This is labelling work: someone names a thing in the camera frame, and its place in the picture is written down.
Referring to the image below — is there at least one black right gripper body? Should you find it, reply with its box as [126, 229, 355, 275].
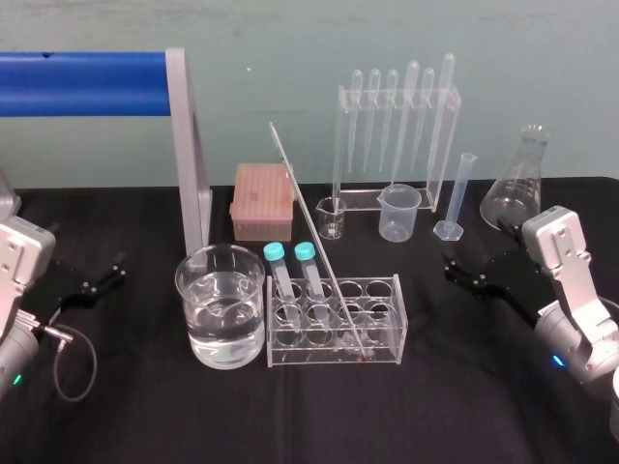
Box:
[482, 246, 558, 329]

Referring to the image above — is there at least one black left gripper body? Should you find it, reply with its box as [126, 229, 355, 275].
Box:
[18, 259, 101, 323]

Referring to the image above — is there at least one clear plastic beaker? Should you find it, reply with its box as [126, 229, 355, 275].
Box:
[376, 184, 424, 243]

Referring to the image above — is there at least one clear acrylic test tube rack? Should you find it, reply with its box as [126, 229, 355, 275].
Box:
[264, 274, 409, 369]

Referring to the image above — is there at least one clear acrylic pipette rack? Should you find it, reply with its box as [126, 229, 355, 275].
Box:
[332, 83, 461, 215]

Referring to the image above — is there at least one large glass beaker with water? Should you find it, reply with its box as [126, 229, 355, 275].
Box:
[174, 243, 268, 371]

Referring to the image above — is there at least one grey tube stand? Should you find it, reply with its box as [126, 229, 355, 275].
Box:
[164, 46, 215, 258]

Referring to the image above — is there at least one blue tube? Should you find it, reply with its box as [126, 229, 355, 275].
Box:
[0, 50, 171, 119]

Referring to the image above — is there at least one small glass beaker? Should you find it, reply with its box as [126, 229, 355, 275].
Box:
[315, 196, 347, 241]

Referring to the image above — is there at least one teal capped test tube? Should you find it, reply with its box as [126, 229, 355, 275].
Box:
[293, 241, 333, 331]
[262, 241, 304, 335]

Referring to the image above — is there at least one glass thermometer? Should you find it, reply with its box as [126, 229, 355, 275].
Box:
[268, 121, 372, 363]

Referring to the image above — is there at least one glass conical flask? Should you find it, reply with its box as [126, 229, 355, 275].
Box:
[479, 124, 553, 231]

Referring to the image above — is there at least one plastic graduated cylinder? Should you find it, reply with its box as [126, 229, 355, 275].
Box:
[432, 152, 480, 242]

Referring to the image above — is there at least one long clear plastic pipette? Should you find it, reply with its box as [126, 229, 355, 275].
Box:
[390, 59, 421, 188]
[425, 51, 457, 195]

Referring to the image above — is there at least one short clear plastic pipette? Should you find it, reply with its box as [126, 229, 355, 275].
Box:
[378, 68, 399, 175]
[347, 69, 365, 175]
[410, 67, 437, 173]
[363, 68, 382, 175]

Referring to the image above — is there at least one pink pipette tip box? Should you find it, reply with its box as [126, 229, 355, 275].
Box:
[229, 162, 297, 243]

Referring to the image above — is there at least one black table cloth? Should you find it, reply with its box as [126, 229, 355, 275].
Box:
[0, 176, 619, 464]

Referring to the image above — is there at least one thin dark left wrist cable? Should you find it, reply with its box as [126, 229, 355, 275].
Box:
[27, 312, 99, 403]

